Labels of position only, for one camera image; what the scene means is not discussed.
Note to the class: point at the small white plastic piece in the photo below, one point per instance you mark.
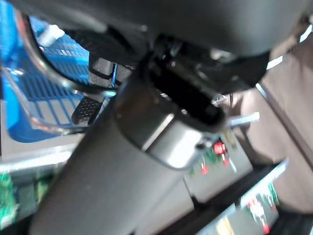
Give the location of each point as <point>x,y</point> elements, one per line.
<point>50,35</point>

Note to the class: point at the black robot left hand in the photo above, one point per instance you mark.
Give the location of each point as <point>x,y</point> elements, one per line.
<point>122,171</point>

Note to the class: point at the blue plastic shopping basket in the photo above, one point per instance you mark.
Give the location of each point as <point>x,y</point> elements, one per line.
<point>17,122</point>

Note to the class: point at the distant goods shelf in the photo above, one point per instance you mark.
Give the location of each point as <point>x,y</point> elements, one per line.
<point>220,186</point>

